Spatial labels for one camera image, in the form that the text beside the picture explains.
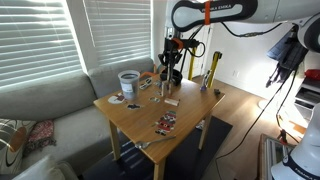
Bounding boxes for wooden table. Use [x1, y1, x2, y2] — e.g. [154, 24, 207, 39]
[93, 71, 226, 180]

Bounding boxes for dark hanging bag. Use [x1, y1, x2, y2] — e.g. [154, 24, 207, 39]
[265, 24, 309, 89]

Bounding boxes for reddish patterned cushion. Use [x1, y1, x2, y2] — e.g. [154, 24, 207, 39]
[23, 119, 57, 156]

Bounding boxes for narrow white window blind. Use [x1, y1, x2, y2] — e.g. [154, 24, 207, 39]
[82, 0, 153, 66]

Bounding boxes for small wooden building plank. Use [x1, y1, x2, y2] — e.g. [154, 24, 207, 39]
[164, 97, 181, 107]

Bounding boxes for grey sofa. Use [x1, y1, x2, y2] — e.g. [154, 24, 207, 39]
[0, 56, 156, 178]

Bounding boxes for sunglasses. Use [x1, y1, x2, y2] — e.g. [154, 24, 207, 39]
[138, 77, 154, 91]

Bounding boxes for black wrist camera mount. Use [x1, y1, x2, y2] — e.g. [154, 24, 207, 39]
[164, 36, 202, 52]

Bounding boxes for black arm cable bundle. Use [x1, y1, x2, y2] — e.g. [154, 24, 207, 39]
[179, 19, 301, 68]

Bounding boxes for colourful patterned pillow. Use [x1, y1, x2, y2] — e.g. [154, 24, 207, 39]
[0, 118, 37, 175]

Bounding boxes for orange black clamp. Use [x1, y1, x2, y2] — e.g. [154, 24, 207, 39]
[278, 128, 290, 146]

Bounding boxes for yellow black stand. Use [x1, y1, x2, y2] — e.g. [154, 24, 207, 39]
[206, 50, 223, 89]
[187, 46, 198, 81]

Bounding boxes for wide white window blind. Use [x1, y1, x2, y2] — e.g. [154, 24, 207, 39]
[0, 0, 83, 89]

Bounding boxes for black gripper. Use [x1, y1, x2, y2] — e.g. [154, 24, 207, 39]
[158, 49, 184, 85]

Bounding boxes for black sticker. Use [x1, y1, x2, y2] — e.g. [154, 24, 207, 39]
[126, 103, 143, 111]

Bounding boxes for white sofa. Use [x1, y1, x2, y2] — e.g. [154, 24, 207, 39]
[11, 154, 80, 180]

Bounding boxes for white door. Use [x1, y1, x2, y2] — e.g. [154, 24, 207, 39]
[184, 23, 215, 80]

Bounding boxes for dark blue rug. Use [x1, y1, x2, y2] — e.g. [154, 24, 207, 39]
[81, 114, 234, 180]

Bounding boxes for red item on shelf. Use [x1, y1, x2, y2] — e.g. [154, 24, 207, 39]
[304, 68, 320, 82]

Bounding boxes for black floor cable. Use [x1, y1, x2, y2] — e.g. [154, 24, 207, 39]
[214, 64, 301, 162]

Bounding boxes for clear plastic container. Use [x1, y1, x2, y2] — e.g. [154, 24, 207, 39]
[117, 69, 141, 101]

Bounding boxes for white shelf unit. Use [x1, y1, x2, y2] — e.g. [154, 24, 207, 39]
[294, 78, 320, 111]

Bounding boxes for metal spoon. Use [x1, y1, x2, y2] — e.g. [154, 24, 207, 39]
[134, 134, 177, 150]

